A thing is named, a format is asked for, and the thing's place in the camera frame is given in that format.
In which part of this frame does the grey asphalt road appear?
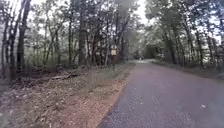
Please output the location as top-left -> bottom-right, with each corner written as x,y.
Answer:
96,59 -> 224,128

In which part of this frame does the pale sign on post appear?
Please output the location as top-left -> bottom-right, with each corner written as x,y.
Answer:
110,44 -> 118,72

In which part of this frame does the wood of tall trees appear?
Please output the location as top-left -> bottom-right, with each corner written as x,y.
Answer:
133,0 -> 224,73
0,0 -> 144,81

